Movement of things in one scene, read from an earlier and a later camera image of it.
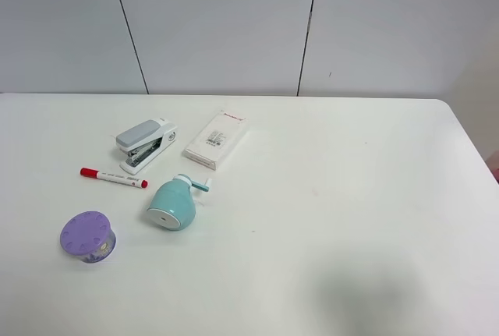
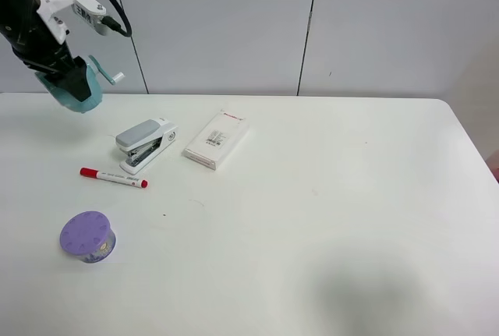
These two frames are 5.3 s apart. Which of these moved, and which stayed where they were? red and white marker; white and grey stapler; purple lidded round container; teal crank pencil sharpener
Moved: teal crank pencil sharpener
Stayed: white and grey stapler; purple lidded round container; red and white marker
